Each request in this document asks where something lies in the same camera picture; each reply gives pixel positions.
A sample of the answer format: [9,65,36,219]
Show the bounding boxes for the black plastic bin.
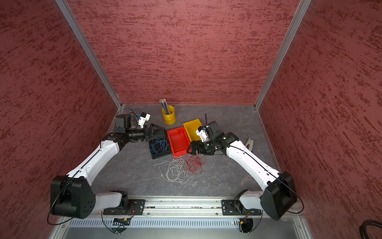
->
[148,132,172,159]

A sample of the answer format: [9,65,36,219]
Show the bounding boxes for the white cable tangle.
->
[159,157,190,185]

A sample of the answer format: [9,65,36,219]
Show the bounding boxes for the right corner aluminium post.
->
[254,0,311,111]

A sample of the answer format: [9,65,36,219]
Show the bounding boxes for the blue cable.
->
[151,138,170,155]

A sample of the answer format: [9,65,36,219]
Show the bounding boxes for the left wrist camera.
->
[138,112,151,128]

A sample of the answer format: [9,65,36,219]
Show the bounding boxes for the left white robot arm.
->
[48,113,165,219]

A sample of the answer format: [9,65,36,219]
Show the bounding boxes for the bundle of metal rods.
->
[159,99,170,115]

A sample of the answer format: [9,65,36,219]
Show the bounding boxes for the black cable loop outside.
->
[359,219,382,239]

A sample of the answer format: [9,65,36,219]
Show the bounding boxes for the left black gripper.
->
[126,123,164,141]

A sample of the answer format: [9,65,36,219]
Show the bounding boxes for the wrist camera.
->
[196,126,210,142]
[138,112,151,128]

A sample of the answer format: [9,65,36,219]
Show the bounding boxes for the left corner aluminium post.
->
[55,0,122,110]

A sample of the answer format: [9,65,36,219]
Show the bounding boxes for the corner aluminium post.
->
[55,0,122,110]
[254,0,311,111]

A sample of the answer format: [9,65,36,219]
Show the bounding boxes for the red cable tangle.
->
[185,153,207,175]

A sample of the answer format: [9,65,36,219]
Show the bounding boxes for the red plastic bin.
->
[167,126,190,157]

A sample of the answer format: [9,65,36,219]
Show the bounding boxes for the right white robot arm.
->
[188,121,298,221]

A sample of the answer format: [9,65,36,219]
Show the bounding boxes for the yellow plastic bin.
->
[183,119,202,141]

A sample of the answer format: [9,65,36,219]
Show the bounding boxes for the yellow metal cup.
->
[162,105,177,125]

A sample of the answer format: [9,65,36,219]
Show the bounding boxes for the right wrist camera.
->
[196,126,210,142]

